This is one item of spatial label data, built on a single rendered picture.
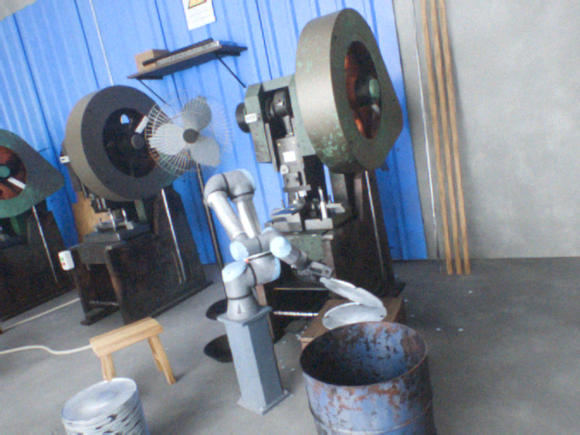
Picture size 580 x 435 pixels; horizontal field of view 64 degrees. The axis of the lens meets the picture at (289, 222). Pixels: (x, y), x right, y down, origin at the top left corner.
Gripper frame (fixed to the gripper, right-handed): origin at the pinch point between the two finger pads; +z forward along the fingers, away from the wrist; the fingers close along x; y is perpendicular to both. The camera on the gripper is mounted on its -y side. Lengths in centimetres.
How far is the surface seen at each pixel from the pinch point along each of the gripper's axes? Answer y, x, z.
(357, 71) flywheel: 25, -118, -9
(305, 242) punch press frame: 45, -27, 20
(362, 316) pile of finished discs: -6.4, 7.7, 19.5
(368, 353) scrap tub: -27.6, 25.6, 2.0
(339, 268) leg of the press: 28.6, -19.5, 34.8
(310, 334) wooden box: 5.7, 23.6, 4.7
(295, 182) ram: 54, -57, 5
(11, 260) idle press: 373, 30, -23
